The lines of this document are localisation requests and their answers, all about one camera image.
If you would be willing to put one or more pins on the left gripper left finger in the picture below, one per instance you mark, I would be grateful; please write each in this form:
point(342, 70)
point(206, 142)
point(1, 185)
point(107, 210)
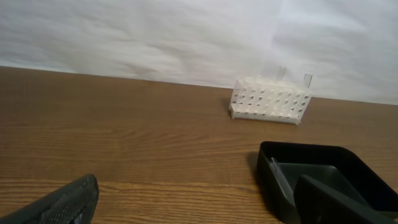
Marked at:
point(62, 205)

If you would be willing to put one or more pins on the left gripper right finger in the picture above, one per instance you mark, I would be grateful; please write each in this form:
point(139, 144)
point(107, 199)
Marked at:
point(326, 205)

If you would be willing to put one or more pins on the clear test tube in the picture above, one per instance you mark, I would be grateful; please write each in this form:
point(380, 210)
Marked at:
point(280, 180)
point(281, 73)
point(308, 80)

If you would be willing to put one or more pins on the black tray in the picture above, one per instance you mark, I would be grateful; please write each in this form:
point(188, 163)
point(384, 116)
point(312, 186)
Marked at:
point(311, 152)

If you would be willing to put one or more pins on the white test tube rack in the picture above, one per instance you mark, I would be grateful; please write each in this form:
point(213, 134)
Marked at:
point(267, 102)

